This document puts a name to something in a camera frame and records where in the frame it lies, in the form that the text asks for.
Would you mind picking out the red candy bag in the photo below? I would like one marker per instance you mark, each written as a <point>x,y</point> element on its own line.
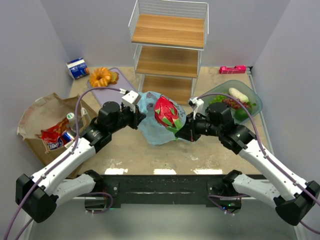
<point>55,137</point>

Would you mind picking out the red bull can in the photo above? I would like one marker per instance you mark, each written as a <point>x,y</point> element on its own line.
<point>68,136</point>

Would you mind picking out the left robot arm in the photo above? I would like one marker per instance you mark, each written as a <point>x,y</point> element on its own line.
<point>40,194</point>

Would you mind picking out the blue white milk carton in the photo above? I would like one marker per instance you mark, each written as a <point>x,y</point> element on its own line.
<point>77,68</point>

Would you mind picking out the glazed bundt cake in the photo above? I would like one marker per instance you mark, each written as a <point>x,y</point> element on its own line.
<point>100,77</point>

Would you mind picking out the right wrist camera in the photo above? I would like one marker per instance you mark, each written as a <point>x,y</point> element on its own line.
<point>197,105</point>

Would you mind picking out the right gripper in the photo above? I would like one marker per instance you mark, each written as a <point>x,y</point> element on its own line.
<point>191,127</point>

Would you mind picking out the pink box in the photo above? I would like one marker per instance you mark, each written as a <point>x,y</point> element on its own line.
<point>238,69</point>

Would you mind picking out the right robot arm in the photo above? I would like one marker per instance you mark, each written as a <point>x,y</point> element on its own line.
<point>289,194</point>

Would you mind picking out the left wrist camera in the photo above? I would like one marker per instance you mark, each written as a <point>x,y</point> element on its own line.
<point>130,99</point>

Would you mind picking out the green lime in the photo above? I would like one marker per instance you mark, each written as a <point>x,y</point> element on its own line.
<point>240,114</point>

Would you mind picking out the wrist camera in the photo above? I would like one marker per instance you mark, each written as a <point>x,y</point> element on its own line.
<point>197,105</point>
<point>130,99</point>

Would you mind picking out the clear green food container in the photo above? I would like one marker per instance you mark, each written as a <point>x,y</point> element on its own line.
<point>255,101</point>

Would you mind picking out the red grape bunch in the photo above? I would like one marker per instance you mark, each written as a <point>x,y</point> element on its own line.
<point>235,105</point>

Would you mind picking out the white radish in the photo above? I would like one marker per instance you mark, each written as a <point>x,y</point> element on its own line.
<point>238,95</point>

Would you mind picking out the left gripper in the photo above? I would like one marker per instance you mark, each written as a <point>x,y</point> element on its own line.
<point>136,118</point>

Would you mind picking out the red dragon fruit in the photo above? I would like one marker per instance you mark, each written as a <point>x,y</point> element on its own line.
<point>166,114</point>

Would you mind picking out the bread slice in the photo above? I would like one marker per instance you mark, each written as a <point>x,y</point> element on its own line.
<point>114,77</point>

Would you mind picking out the lavender cutting board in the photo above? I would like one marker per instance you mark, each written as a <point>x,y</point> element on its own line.
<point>104,95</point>

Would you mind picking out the light blue plastic bag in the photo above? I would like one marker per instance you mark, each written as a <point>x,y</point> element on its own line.
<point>154,132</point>

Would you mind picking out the green label water bottle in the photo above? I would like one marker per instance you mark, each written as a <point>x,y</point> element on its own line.
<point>71,122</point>

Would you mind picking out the white wire wooden shelf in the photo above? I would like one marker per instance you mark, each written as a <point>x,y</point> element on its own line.
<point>168,38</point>

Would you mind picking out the brown paper grocery bag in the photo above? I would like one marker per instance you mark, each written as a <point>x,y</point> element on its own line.
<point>43,114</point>

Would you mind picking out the black base frame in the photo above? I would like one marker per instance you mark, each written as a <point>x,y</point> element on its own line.
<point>208,190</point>

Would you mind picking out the green grape bunch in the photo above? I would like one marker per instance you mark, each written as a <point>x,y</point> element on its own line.
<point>218,99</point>

